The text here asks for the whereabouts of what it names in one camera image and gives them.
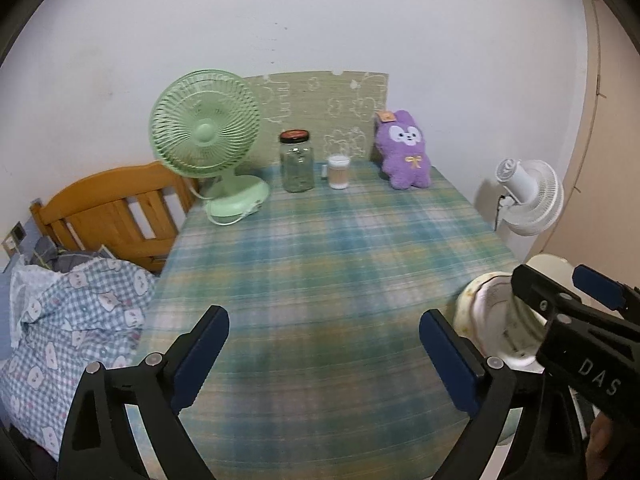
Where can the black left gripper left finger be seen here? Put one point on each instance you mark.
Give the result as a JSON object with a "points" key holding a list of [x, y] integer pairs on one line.
{"points": [[98, 442]]}

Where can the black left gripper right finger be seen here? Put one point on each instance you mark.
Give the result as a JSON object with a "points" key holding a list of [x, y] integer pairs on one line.
{"points": [[481, 391]]}

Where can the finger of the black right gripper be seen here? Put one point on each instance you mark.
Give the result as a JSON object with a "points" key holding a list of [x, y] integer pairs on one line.
{"points": [[614, 295], [557, 304]]}

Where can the white plate red flowers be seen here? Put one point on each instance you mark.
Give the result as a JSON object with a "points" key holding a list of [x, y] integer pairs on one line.
{"points": [[490, 339]]}

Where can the floral ceramic bowl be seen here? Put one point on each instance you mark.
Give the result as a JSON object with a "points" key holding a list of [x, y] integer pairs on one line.
{"points": [[559, 270], [522, 332]]}

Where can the cream plate orange flowers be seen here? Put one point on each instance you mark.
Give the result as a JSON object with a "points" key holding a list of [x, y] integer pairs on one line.
{"points": [[462, 309]]}

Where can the person right hand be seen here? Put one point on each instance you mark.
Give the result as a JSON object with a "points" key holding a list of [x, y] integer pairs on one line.
{"points": [[605, 449]]}

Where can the white standing fan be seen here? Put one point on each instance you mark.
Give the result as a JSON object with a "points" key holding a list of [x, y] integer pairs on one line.
{"points": [[534, 196]]}

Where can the blue checkered bear cloth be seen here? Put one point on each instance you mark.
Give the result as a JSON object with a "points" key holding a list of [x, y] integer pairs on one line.
{"points": [[59, 323]]}

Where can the plaid green tablecloth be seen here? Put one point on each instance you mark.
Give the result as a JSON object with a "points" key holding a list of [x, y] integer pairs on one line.
{"points": [[323, 375]]}

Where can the purple plush bunny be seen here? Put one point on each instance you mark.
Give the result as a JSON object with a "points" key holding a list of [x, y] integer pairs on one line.
{"points": [[401, 144]]}

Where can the wooden chair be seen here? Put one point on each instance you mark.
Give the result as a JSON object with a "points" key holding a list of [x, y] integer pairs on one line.
{"points": [[123, 209]]}

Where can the cotton swab container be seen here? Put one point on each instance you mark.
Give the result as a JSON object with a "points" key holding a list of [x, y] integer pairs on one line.
{"points": [[337, 171]]}

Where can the glass jar black lid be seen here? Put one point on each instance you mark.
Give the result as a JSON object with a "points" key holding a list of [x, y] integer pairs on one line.
{"points": [[296, 161]]}

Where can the green desk fan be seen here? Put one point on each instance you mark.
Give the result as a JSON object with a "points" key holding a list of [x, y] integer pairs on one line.
{"points": [[202, 126]]}

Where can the wall power outlet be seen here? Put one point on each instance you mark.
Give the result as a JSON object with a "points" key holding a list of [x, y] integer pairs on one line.
{"points": [[12, 242]]}

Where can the green cartoon wall mat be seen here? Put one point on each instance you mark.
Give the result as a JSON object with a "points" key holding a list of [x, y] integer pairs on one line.
{"points": [[338, 110]]}

